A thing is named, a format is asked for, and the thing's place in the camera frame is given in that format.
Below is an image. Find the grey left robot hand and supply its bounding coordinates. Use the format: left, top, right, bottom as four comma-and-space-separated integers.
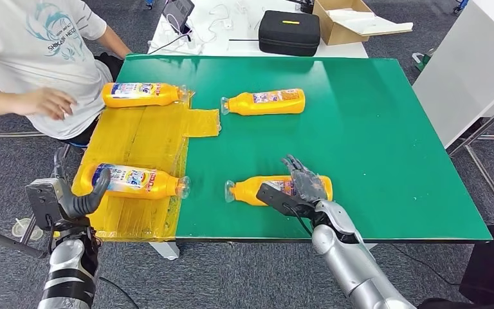
52, 145, 111, 220

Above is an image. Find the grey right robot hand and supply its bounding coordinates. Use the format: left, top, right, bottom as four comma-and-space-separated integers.
282, 154, 329, 205

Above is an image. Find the person's right hand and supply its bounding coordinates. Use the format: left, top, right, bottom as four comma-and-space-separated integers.
14, 87, 78, 121

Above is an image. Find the orange detergent bottle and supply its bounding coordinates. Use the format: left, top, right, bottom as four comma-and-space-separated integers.
224, 174, 334, 207
77, 162, 191, 201
102, 82, 188, 108
220, 88, 307, 117

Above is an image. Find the person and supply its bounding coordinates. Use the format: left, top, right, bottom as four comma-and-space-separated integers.
0, 0, 133, 142

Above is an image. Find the clear plastic lid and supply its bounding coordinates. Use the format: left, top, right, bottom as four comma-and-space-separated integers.
11, 218, 44, 242

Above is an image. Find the yellow taped cardboard sheet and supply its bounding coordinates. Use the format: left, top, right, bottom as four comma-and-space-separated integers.
71, 87, 223, 243

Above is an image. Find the white table foot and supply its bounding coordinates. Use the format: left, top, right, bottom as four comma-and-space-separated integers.
149, 242, 181, 261

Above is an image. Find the black carrying case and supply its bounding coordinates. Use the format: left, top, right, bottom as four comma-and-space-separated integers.
258, 10, 322, 57

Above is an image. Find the brown cardboard box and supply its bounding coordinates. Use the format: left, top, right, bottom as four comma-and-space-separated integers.
313, 0, 376, 46

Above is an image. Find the dark tablet on stand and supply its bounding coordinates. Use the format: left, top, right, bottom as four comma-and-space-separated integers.
161, 0, 196, 34

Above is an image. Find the white foam sheet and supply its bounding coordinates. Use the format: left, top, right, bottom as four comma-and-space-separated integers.
327, 8, 414, 37

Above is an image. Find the black device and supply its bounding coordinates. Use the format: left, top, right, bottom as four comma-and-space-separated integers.
289, 0, 315, 14

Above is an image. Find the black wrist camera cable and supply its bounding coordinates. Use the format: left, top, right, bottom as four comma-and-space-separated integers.
283, 203, 315, 238

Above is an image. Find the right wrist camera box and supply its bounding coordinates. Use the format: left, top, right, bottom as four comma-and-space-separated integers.
255, 182, 316, 218

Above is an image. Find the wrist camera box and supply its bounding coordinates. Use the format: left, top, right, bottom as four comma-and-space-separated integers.
255, 182, 316, 218
25, 178, 67, 231

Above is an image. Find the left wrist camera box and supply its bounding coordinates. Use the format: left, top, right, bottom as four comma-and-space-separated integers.
25, 178, 67, 231

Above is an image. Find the metal stand frame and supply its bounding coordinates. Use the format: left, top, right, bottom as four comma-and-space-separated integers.
447, 95, 494, 233
0, 131, 75, 259

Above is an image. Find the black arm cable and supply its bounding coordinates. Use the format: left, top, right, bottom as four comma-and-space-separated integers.
98, 276, 140, 309

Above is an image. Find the black floor cable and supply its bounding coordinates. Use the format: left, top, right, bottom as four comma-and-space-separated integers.
389, 243, 464, 281

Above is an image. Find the black charging cable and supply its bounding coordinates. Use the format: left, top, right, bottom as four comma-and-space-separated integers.
148, 30, 192, 55

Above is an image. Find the green floor bracket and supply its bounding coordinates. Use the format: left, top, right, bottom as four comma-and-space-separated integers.
412, 48, 435, 71

